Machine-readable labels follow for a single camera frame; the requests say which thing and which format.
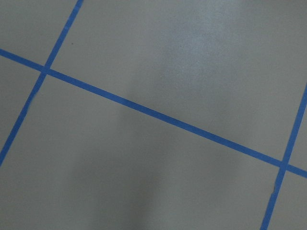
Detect blue tape line lengthwise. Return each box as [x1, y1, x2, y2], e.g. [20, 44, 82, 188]
[0, 0, 83, 163]

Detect blue tape line crosswise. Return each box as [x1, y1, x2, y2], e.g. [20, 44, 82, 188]
[0, 48, 307, 178]

